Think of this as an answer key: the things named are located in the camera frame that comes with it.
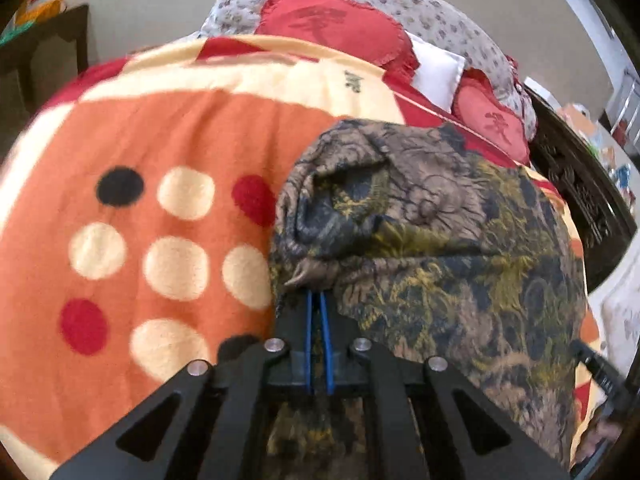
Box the white ornate chair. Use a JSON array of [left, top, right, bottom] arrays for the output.
[[597, 280, 640, 361]]

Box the floral patterned garment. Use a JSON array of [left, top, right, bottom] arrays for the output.
[[262, 119, 588, 480]]

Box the red orange printed blanket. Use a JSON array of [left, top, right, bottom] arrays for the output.
[[0, 35, 613, 471]]

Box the pile of assorted small goods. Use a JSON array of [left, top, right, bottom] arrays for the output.
[[560, 70, 640, 196]]

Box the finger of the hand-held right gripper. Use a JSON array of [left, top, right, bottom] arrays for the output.
[[570, 339, 626, 413]]

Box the white square pillow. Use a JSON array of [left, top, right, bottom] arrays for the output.
[[405, 30, 468, 111]]

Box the red heart-shaped pillow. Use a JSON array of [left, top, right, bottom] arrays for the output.
[[452, 67, 531, 166], [255, 0, 421, 81]]

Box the dark carved wooden cabinet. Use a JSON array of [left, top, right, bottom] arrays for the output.
[[522, 85, 638, 293]]

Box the person's right hand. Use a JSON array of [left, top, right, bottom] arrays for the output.
[[575, 410, 626, 466]]

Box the orange and green bundle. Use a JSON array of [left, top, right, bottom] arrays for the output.
[[0, 0, 68, 46]]

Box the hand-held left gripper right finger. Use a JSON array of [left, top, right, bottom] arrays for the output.
[[317, 290, 571, 480]]

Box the dark wooden side table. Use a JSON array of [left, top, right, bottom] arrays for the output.
[[0, 4, 91, 131]]

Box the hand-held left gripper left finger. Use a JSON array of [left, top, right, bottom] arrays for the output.
[[50, 290, 316, 480]]

